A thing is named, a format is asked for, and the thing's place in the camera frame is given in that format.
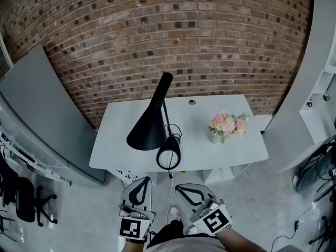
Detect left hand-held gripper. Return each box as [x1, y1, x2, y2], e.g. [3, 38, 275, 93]
[118, 176, 156, 244]

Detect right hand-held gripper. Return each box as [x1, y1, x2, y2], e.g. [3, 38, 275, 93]
[174, 183, 233, 237]

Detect black desk lamp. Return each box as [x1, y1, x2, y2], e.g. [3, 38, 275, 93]
[126, 72, 182, 170]

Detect person's left forearm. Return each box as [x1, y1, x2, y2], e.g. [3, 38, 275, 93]
[123, 239, 148, 252]

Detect person's right forearm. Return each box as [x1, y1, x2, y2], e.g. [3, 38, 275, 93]
[216, 226, 266, 252]

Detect white desk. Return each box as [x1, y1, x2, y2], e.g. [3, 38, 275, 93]
[88, 93, 269, 171]

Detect person's black trousers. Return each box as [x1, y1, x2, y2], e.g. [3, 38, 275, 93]
[146, 218, 185, 248]

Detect person's grey shirt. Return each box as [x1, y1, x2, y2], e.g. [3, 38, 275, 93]
[145, 234, 227, 252]

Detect pale green vase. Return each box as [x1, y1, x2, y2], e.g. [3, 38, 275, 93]
[211, 131, 225, 145]

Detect pink flower bouquet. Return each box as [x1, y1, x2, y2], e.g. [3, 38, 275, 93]
[208, 110, 250, 139]

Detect white board with tray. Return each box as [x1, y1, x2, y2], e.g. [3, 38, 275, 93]
[0, 124, 72, 187]

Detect black office chair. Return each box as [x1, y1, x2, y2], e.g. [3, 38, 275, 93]
[292, 136, 336, 202]
[14, 176, 59, 227]

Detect grey partition panel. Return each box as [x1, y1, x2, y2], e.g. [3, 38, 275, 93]
[0, 44, 107, 186]

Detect black bag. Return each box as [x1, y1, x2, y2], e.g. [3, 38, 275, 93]
[0, 152, 20, 208]

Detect black chair base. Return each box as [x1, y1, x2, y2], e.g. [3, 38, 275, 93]
[308, 215, 336, 246]

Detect black metal stand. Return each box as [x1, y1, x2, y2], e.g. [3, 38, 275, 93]
[0, 208, 17, 243]

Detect white partition panel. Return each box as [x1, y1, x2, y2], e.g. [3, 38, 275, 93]
[264, 0, 336, 144]

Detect white shelf unit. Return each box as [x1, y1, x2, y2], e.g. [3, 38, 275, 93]
[298, 64, 336, 147]

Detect white extension cable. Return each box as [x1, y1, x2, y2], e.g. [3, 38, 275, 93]
[166, 178, 176, 222]

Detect black lamp cable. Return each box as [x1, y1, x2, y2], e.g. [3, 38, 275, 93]
[164, 123, 183, 180]

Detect black floor cable with adapter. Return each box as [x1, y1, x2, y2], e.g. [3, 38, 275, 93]
[271, 200, 326, 252]

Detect window frame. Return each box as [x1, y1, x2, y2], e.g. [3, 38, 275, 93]
[0, 32, 14, 75]

